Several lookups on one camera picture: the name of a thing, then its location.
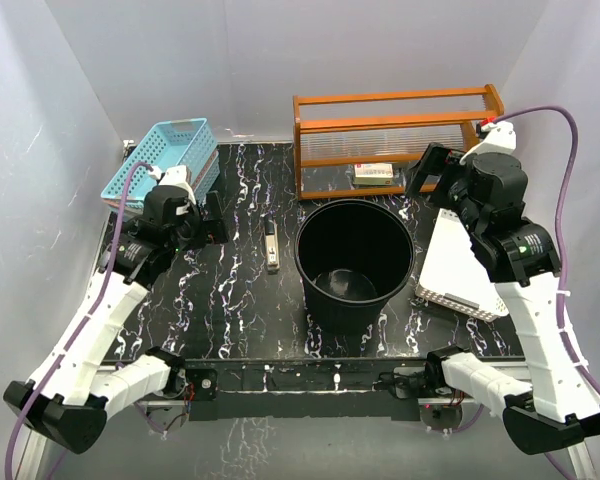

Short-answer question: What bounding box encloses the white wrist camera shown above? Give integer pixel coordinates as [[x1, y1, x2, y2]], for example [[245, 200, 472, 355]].
[[459, 121, 517, 165], [148, 165, 194, 198]]

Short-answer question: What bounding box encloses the large black plastic bucket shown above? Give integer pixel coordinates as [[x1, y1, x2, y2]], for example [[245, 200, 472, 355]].
[[294, 199, 414, 335]]

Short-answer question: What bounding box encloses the pink perforated plastic basket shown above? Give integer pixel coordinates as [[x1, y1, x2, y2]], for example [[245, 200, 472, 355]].
[[101, 148, 220, 215]]

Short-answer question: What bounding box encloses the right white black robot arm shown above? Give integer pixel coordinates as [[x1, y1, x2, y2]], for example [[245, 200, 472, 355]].
[[407, 143, 600, 455]]

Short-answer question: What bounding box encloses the white perforated plastic basket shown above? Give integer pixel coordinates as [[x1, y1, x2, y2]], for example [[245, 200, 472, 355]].
[[415, 209, 509, 322]]

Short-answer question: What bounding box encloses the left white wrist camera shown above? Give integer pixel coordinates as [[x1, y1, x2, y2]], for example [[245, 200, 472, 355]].
[[148, 165, 194, 198]]

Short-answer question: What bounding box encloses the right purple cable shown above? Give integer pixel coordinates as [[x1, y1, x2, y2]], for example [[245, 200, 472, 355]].
[[494, 105, 600, 401]]

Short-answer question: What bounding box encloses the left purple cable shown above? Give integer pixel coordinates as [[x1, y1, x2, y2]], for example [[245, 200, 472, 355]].
[[3, 161, 154, 479]]

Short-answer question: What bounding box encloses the black silver stapler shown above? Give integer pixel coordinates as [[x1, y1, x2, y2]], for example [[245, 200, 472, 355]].
[[263, 214, 280, 274]]

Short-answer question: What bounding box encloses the blue perforated plastic basket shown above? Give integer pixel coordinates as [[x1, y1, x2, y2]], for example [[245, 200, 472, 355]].
[[102, 118, 218, 191]]

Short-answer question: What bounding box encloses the purple cable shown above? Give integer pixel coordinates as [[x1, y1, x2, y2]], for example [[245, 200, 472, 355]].
[[494, 105, 600, 401], [3, 161, 154, 479]]

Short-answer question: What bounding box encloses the black front mounting rail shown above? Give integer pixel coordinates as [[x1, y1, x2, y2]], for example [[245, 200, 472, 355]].
[[129, 357, 461, 424]]

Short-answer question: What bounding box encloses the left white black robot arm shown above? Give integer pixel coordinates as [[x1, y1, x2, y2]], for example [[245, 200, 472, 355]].
[[3, 185, 228, 454]]

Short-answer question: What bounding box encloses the orange wooden shelf rack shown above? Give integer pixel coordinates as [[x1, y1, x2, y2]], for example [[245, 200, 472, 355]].
[[293, 84, 505, 200]]

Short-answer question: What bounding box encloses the small white red box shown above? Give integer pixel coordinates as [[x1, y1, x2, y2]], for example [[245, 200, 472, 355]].
[[353, 163, 394, 187]]

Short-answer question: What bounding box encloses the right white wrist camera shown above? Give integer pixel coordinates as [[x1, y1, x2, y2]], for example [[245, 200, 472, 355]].
[[459, 121, 517, 165]]

